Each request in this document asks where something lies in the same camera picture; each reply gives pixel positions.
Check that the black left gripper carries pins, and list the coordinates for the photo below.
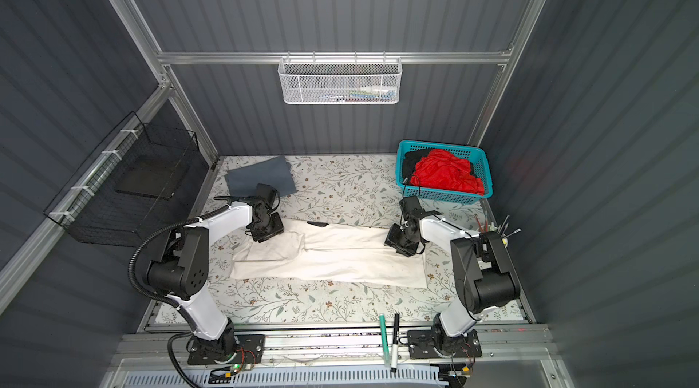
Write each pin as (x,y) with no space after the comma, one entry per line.
(279,227)

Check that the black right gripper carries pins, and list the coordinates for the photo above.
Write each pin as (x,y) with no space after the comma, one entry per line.
(393,236)

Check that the white t-shirt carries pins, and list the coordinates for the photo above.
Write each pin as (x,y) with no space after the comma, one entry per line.
(334,252)

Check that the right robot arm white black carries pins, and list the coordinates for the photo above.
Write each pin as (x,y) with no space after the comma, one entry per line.
(483,273)

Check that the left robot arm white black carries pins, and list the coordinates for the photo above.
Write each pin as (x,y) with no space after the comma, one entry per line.
(172,267)

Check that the folded grey-blue t-shirt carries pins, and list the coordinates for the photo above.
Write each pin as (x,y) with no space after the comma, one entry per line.
(274,172)

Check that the teal plastic basket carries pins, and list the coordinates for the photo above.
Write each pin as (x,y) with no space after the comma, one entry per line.
(476,156)

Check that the red t-shirt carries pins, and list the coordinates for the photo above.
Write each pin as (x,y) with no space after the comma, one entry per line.
(442,170)

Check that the black t-shirt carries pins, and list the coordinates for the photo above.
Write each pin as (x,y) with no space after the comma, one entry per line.
(410,160)

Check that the green marker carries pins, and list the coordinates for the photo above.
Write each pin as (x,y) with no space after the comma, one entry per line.
(386,354)

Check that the white pen cup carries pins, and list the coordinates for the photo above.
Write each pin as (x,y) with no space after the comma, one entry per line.
(502,230)

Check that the black marker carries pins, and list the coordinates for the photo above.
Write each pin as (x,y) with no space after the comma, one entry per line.
(395,344)

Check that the white bottle in mesh basket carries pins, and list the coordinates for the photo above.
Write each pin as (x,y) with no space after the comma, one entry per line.
(382,91)

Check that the black wire wall basket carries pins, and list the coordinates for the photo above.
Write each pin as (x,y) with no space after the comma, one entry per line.
(150,178)

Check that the white wire mesh basket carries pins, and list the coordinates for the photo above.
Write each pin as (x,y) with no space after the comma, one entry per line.
(336,83)

